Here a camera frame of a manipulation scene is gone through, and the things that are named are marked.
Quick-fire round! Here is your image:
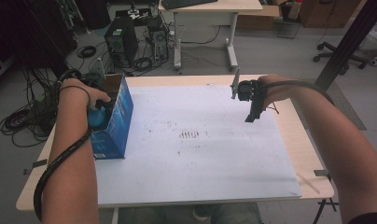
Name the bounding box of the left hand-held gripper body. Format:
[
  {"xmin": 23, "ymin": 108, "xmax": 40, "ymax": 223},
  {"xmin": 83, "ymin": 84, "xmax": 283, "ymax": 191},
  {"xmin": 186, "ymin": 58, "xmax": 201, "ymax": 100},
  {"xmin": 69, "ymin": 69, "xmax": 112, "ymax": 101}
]
[{"xmin": 94, "ymin": 98, "xmax": 116, "ymax": 115}]

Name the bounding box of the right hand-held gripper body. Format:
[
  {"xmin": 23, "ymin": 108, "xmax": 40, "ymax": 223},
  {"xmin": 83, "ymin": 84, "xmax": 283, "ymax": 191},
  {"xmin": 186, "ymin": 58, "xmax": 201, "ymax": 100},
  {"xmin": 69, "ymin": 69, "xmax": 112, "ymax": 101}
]
[{"xmin": 230, "ymin": 66, "xmax": 267, "ymax": 105}]

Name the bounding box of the blue plastic bottle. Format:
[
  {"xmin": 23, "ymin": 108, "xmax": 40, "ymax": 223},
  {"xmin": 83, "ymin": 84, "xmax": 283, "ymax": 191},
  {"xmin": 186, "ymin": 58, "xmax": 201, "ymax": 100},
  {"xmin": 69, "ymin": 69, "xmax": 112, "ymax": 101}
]
[{"xmin": 87, "ymin": 106, "xmax": 112, "ymax": 131}]

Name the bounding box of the blue cardboard box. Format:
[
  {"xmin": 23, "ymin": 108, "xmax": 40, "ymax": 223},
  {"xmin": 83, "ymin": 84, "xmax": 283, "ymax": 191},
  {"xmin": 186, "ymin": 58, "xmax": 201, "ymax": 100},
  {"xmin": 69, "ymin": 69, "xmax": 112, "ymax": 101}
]
[{"xmin": 89, "ymin": 72, "xmax": 135, "ymax": 161}]

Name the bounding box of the person's right hand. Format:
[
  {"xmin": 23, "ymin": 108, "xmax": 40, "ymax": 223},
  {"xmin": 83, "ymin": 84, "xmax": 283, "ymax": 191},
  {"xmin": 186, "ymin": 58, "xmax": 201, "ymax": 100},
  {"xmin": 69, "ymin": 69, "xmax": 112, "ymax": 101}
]
[{"xmin": 257, "ymin": 74, "xmax": 299, "ymax": 110}]

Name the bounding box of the person's left hand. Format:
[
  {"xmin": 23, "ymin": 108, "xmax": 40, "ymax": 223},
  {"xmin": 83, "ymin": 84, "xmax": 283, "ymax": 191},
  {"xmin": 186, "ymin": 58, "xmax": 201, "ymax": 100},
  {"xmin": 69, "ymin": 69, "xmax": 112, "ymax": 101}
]
[{"xmin": 59, "ymin": 77, "xmax": 112, "ymax": 109}]

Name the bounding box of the black wristband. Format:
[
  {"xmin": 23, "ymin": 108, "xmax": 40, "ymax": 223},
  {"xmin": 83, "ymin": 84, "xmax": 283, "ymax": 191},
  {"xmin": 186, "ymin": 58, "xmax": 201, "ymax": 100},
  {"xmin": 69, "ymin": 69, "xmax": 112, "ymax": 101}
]
[{"xmin": 59, "ymin": 85, "xmax": 92, "ymax": 108}]

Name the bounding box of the light wooden table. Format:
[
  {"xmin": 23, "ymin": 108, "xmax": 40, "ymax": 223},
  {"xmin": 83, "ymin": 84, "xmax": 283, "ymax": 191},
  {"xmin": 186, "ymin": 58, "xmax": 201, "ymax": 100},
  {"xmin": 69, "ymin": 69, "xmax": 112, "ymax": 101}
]
[{"xmin": 16, "ymin": 74, "xmax": 336, "ymax": 212}]

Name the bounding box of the large black computer tower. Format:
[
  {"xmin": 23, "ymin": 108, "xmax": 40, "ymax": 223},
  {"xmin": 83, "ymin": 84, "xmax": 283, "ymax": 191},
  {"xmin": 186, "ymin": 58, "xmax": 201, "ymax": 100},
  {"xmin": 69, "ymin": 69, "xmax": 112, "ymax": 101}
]
[{"xmin": 104, "ymin": 14, "xmax": 140, "ymax": 70}]

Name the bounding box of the brown cardboard box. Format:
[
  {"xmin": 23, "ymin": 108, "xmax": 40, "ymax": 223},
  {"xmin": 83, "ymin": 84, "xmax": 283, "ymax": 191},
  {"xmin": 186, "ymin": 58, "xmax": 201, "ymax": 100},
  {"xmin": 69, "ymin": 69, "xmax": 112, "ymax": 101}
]
[{"xmin": 235, "ymin": 4, "xmax": 281, "ymax": 32}]

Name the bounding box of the white foam board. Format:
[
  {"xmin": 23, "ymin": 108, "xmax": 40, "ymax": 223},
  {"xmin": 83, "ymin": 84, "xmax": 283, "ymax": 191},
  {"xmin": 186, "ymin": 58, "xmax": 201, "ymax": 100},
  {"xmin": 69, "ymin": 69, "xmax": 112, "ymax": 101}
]
[{"xmin": 94, "ymin": 84, "xmax": 303, "ymax": 208}]

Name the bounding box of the small black computer tower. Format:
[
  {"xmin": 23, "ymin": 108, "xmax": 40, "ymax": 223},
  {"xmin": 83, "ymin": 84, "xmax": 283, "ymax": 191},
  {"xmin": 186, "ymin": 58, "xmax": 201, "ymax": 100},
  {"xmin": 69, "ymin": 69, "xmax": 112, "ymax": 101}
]
[{"xmin": 147, "ymin": 17, "xmax": 170, "ymax": 63}]

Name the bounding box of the clear tape strip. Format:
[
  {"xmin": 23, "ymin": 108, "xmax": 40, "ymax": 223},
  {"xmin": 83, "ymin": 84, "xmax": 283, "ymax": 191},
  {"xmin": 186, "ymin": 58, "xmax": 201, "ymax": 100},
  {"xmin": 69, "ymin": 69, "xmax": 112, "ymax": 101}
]
[{"xmin": 296, "ymin": 172, "xmax": 321, "ymax": 196}]

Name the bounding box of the white desk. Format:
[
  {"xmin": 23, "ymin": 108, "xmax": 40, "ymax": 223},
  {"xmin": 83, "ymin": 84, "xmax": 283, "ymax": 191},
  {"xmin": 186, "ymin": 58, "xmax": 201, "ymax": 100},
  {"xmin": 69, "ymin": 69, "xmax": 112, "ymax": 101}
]
[{"xmin": 158, "ymin": 0, "xmax": 264, "ymax": 72}]

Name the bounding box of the grey tape piece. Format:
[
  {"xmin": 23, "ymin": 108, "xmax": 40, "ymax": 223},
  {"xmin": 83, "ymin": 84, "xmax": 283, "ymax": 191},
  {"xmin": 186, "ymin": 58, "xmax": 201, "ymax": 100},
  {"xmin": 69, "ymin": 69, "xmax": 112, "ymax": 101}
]
[
  {"xmin": 22, "ymin": 159, "xmax": 49, "ymax": 175},
  {"xmin": 313, "ymin": 169, "xmax": 331, "ymax": 179}
]

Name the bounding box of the black office chair base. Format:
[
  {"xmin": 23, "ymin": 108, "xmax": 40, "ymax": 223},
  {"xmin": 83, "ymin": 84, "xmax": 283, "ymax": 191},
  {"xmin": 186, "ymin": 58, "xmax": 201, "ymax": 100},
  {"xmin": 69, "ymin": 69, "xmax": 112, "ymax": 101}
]
[{"xmin": 312, "ymin": 41, "xmax": 370, "ymax": 76}]

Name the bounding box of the black keyboard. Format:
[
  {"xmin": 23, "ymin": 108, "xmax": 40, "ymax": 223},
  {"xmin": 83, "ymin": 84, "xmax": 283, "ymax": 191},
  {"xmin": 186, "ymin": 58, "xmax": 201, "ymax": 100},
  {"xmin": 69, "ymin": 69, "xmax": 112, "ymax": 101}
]
[{"xmin": 161, "ymin": 0, "xmax": 219, "ymax": 10}]

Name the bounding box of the black metal pole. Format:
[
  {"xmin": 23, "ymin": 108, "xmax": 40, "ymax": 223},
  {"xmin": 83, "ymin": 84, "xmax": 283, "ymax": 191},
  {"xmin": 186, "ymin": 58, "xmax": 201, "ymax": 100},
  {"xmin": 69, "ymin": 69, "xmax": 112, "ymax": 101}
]
[{"xmin": 314, "ymin": 0, "xmax": 377, "ymax": 91}]

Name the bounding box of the brown wooden cabinet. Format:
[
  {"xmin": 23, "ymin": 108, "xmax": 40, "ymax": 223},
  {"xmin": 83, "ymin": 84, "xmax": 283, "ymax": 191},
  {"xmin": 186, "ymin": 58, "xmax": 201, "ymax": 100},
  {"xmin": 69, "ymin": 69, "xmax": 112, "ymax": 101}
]
[{"xmin": 298, "ymin": 0, "xmax": 364, "ymax": 29}]

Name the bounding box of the dark curtain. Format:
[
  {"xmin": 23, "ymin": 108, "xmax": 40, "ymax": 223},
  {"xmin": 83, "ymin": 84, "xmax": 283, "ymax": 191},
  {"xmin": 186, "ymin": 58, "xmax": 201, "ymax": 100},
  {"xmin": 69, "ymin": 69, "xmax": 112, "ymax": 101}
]
[{"xmin": 0, "ymin": 0, "xmax": 79, "ymax": 70}]

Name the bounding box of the white table leg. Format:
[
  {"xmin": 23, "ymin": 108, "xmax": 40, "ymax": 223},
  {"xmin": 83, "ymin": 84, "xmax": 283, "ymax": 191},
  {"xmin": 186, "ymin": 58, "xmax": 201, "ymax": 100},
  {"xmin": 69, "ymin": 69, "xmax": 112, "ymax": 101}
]
[{"xmin": 110, "ymin": 206, "xmax": 120, "ymax": 224}]

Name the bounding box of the white shoe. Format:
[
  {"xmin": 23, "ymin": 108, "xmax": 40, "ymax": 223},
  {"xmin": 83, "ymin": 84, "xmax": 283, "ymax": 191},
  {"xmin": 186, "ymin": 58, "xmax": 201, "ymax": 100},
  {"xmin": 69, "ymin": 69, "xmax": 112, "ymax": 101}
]
[{"xmin": 191, "ymin": 207, "xmax": 211, "ymax": 223}]

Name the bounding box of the black metal stand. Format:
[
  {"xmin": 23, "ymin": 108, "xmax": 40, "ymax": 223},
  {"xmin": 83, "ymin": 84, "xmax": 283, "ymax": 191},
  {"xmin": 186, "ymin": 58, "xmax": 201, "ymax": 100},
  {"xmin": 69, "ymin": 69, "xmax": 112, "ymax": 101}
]
[{"xmin": 312, "ymin": 198, "xmax": 339, "ymax": 224}]

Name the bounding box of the coiled black cable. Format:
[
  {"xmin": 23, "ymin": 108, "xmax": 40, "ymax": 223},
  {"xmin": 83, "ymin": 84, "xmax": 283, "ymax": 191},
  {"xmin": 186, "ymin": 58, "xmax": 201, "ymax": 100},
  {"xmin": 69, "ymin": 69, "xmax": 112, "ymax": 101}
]
[
  {"xmin": 133, "ymin": 56, "xmax": 154, "ymax": 72},
  {"xmin": 76, "ymin": 45, "xmax": 98, "ymax": 60}
]

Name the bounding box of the black wire frame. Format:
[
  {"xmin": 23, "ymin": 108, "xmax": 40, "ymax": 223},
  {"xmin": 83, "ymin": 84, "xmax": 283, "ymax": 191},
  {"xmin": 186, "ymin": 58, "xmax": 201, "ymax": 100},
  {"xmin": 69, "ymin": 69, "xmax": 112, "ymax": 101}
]
[{"xmin": 275, "ymin": 18, "xmax": 303, "ymax": 40}]

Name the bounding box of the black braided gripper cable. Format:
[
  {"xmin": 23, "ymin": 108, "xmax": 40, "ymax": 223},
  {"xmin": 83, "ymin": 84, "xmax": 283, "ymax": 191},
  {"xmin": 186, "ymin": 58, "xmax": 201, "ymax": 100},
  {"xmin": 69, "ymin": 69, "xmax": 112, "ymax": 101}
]
[{"xmin": 33, "ymin": 126, "xmax": 93, "ymax": 222}]

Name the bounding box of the tangle of black cables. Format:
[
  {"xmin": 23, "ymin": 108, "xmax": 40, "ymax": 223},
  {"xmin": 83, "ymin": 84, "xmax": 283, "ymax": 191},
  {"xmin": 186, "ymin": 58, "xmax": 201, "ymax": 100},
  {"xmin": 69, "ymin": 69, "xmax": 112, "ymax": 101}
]
[{"xmin": 0, "ymin": 66, "xmax": 70, "ymax": 148}]

